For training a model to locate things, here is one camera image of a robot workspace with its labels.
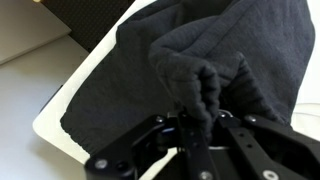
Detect dark perforated partition panel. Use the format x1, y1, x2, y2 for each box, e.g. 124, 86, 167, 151
42, 0, 135, 52

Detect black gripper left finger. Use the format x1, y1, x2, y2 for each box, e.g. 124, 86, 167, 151
84, 113, 220, 180

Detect dark grey trousers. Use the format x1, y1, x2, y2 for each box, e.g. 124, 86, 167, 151
61, 0, 315, 154

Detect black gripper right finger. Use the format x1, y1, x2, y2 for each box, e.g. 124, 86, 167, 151
213, 111, 320, 180

